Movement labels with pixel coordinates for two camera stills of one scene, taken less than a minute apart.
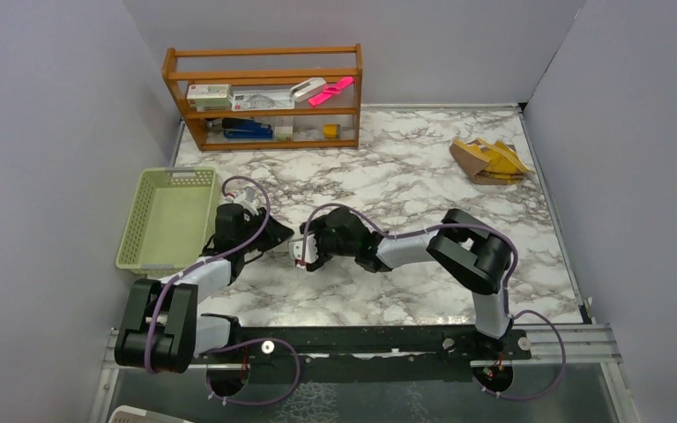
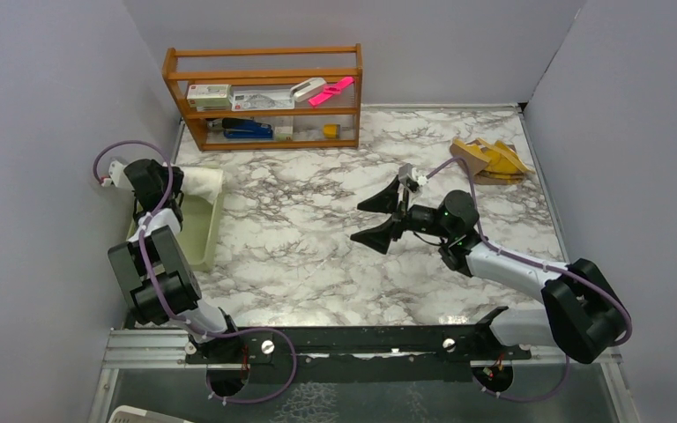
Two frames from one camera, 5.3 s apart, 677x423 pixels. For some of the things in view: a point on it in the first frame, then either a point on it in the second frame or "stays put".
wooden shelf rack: x=270 y=99 stays put
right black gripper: x=321 y=227 -> x=385 y=201
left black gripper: x=275 y=233 -> x=176 y=181
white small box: x=284 y=128 stays put
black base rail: x=363 y=353 stays put
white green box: x=208 y=96 stays put
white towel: x=295 y=249 -> x=204 y=181
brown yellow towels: x=489 y=162 stays put
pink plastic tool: x=331 y=90 stays put
